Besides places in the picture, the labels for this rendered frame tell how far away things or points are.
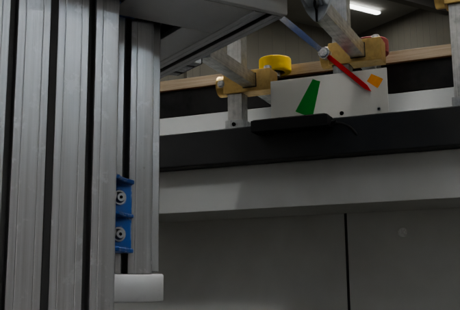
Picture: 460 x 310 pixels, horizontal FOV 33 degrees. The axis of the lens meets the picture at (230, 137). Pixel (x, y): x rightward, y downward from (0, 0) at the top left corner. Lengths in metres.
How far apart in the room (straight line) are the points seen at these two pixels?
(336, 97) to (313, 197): 0.22
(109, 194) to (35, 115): 0.12
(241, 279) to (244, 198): 0.28
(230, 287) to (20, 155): 1.18
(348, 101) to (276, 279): 0.50
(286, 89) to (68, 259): 0.96
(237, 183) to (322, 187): 0.20
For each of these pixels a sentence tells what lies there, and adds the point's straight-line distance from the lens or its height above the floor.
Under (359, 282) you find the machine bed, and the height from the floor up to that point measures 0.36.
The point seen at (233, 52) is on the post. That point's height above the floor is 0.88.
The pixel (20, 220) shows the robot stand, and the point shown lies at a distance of 0.83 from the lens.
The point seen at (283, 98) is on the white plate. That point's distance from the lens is 1.71.
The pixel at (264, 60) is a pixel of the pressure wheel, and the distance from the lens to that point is 1.90.
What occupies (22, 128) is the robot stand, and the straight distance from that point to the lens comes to 0.84.
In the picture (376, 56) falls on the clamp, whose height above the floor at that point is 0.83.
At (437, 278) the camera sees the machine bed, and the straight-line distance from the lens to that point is 1.81.
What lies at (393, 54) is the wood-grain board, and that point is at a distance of 1.89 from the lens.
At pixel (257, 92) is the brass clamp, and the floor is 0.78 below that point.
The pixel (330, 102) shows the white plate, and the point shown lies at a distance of 1.67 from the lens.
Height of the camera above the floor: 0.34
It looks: 11 degrees up
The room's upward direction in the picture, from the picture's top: 1 degrees counter-clockwise
